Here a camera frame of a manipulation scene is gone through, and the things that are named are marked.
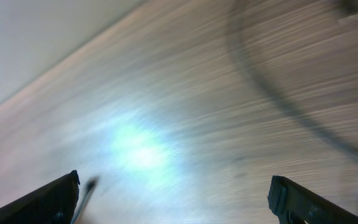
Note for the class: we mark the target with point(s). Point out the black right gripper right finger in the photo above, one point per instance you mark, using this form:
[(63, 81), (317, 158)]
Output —
[(294, 204)]

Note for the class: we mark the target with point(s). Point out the right gripper teal-looking left finger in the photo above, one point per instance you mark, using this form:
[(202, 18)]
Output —
[(53, 203)]

